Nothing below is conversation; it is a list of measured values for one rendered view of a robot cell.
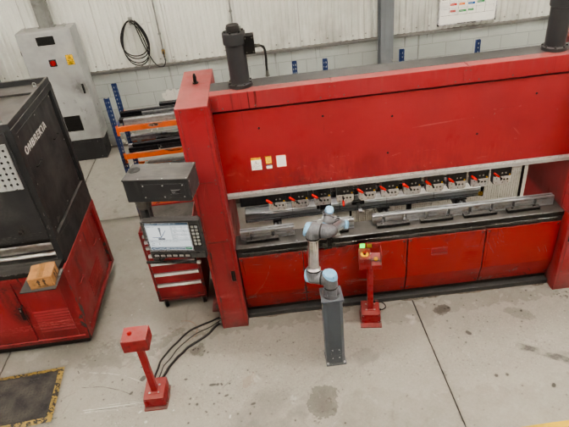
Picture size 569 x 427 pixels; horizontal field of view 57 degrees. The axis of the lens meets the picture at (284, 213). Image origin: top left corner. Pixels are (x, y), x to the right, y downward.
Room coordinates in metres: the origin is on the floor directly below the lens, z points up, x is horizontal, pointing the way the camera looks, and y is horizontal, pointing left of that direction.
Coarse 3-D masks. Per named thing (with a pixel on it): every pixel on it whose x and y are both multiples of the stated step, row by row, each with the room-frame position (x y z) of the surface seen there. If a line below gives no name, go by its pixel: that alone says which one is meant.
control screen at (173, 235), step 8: (144, 224) 3.33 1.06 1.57; (152, 224) 3.32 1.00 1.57; (160, 224) 3.31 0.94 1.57; (168, 224) 3.30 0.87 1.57; (176, 224) 3.29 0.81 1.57; (184, 224) 3.28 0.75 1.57; (152, 232) 3.32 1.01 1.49; (160, 232) 3.31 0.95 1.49; (168, 232) 3.30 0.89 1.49; (176, 232) 3.29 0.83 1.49; (184, 232) 3.28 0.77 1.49; (152, 240) 3.32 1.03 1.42; (160, 240) 3.31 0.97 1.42; (168, 240) 3.30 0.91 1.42; (176, 240) 3.29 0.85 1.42; (184, 240) 3.28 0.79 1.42; (152, 248) 3.33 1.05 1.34; (160, 248) 3.32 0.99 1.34; (168, 248) 3.30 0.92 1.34; (176, 248) 3.29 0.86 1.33; (184, 248) 3.28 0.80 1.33; (192, 248) 3.27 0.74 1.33
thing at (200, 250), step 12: (168, 216) 3.40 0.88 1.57; (180, 216) 3.38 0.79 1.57; (192, 216) 3.36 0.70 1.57; (144, 228) 3.33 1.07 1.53; (192, 228) 3.26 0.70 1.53; (192, 240) 3.27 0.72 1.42; (204, 240) 3.28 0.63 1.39; (156, 252) 3.32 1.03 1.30; (168, 252) 3.30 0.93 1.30; (180, 252) 3.29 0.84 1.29; (192, 252) 3.27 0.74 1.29; (204, 252) 3.26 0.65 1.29
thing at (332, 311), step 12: (324, 300) 3.12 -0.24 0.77; (336, 300) 3.11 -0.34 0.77; (324, 312) 3.12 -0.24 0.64; (336, 312) 3.11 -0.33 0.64; (324, 324) 3.13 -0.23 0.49; (336, 324) 3.11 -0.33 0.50; (324, 336) 3.17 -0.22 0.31; (336, 336) 3.11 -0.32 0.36; (336, 348) 3.11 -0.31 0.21; (336, 360) 3.11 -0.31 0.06
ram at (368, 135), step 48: (384, 96) 3.91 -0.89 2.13; (432, 96) 3.92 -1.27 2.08; (480, 96) 3.92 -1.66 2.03; (528, 96) 3.92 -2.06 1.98; (240, 144) 3.91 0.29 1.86; (288, 144) 3.91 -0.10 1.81; (336, 144) 3.91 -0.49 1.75; (384, 144) 3.91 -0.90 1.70; (432, 144) 3.92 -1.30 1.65; (480, 144) 3.92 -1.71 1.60; (528, 144) 3.92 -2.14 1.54; (288, 192) 3.91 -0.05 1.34
